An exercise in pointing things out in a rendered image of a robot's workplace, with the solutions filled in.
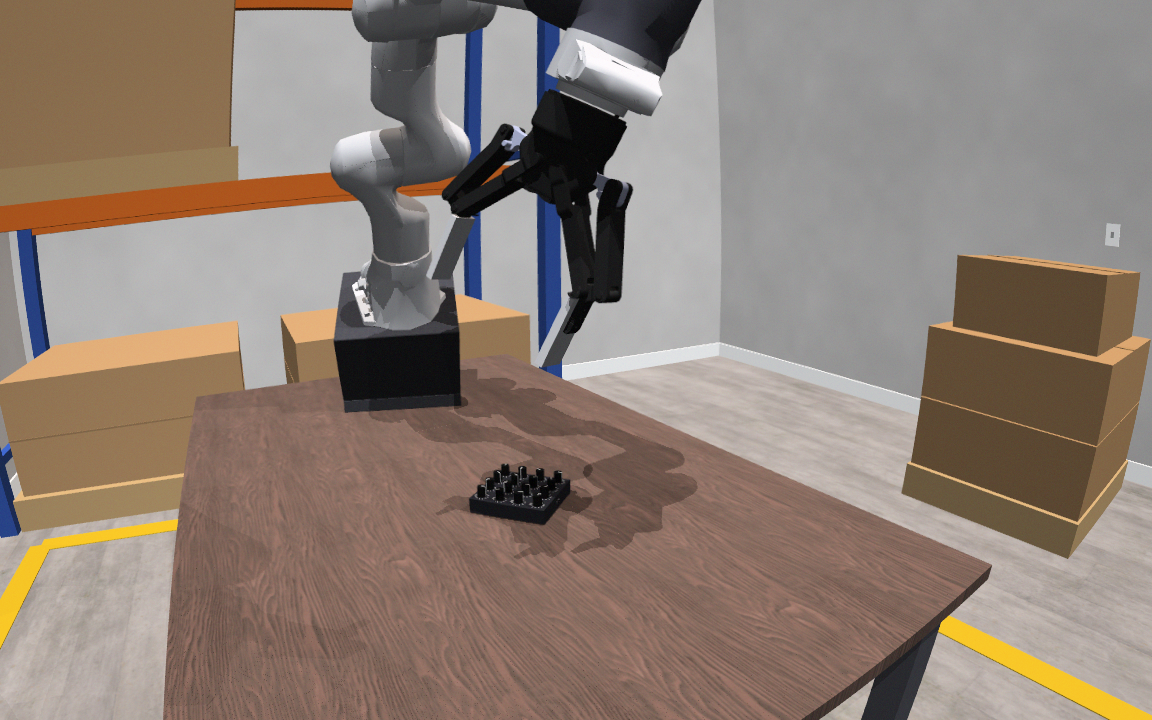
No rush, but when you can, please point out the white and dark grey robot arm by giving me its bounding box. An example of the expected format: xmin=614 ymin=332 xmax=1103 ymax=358
xmin=329 ymin=0 xmax=702 ymax=329

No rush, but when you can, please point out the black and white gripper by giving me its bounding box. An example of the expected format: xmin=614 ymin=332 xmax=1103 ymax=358
xmin=427 ymin=89 xmax=632 ymax=367

